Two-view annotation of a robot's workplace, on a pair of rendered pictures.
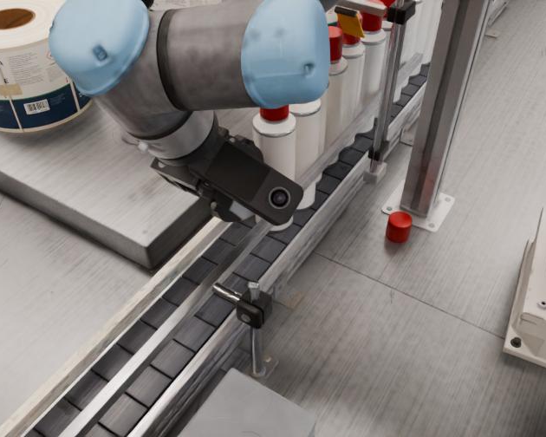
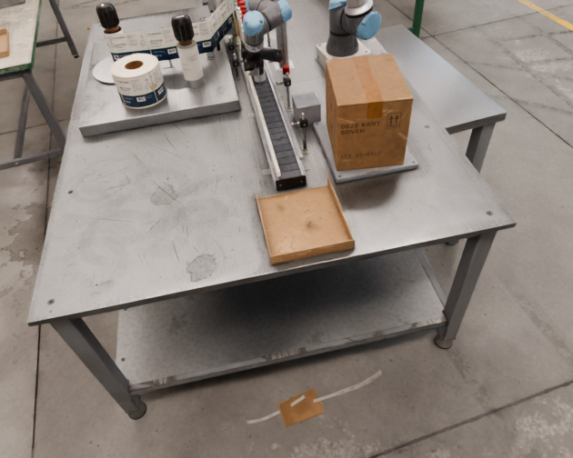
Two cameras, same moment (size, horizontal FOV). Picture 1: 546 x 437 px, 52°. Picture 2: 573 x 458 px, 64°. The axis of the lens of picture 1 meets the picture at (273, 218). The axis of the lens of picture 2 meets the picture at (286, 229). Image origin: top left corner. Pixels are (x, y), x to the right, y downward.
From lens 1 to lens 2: 1.58 m
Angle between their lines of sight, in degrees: 27
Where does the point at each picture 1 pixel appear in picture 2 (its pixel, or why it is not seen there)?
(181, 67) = (271, 20)
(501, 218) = (305, 57)
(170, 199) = (228, 90)
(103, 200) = (212, 100)
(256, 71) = (284, 14)
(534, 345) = not seen: hidden behind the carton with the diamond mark
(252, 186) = (272, 54)
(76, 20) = (251, 19)
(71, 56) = (256, 24)
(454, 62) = not seen: hidden behind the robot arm
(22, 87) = (156, 84)
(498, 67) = not seen: hidden behind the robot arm
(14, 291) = (213, 131)
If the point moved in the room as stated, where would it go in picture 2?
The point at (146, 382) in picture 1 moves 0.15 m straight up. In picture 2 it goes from (275, 113) to (271, 79)
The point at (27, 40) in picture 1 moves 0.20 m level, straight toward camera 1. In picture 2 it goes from (153, 65) to (196, 71)
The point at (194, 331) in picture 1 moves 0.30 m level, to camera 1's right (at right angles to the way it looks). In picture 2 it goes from (272, 103) to (322, 74)
